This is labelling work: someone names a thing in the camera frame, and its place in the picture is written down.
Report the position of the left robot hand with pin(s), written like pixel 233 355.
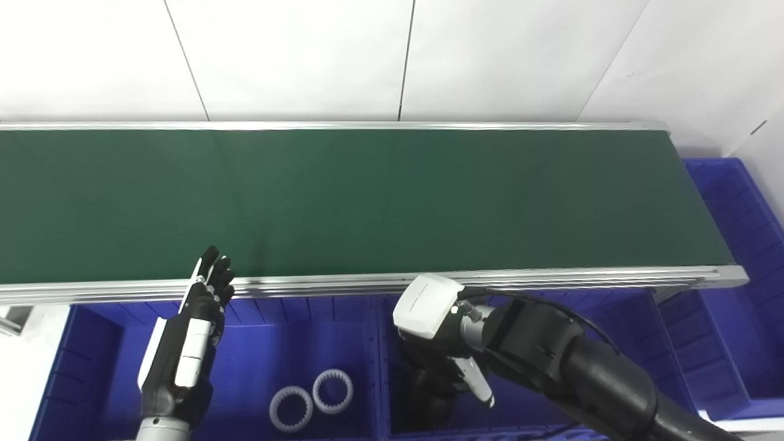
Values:
pixel 184 349

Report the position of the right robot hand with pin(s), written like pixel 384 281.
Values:
pixel 425 306

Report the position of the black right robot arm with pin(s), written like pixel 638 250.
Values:
pixel 582 367

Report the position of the blue bin holding white rings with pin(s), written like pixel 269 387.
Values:
pixel 263 349

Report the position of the green conveyor belt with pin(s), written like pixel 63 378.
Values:
pixel 367 202

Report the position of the aluminium conveyor support leg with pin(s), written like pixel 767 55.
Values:
pixel 13 320

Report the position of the blue bin holding black parts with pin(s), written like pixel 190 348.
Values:
pixel 643 343

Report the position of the blue bin at belt end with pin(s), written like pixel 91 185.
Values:
pixel 735 245

